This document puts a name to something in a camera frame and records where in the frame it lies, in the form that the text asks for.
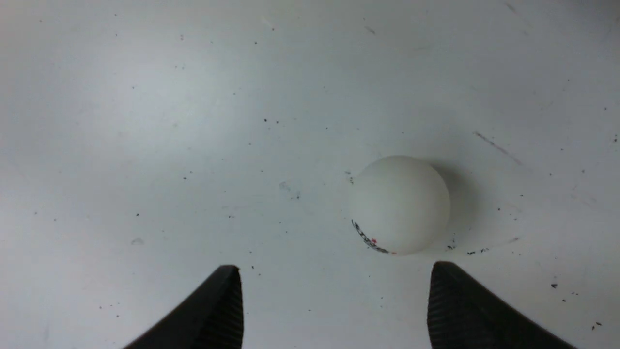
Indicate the white ball with logo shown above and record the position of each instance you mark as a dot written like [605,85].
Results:
[399,205]

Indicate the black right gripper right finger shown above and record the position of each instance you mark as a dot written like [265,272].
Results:
[463,314]

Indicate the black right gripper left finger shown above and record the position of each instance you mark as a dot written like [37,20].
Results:
[212,317]

